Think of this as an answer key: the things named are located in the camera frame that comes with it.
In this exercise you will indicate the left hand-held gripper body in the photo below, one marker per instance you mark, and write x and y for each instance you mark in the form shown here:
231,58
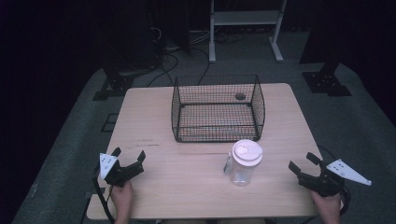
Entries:
124,174

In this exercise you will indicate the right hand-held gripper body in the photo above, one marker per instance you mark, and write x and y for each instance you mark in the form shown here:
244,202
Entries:
323,183

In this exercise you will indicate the clear jar with white lid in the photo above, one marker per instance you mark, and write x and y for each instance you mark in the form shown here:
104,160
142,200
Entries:
246,161

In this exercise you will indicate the person's right hand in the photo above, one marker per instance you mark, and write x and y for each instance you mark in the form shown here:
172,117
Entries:
328,207

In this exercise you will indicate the person's left hand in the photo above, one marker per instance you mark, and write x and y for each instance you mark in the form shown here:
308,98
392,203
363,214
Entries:
122,200

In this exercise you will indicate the black stand base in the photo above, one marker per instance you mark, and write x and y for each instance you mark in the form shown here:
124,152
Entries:
327,82
116,85

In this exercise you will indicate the small dark round object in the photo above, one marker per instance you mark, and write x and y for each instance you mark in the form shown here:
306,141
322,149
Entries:
240,96

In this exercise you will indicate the white metal stand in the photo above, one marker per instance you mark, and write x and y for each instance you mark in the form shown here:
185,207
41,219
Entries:
246,18

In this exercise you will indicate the black square floor frame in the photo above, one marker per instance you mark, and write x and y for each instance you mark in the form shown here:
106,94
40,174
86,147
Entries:
106,123

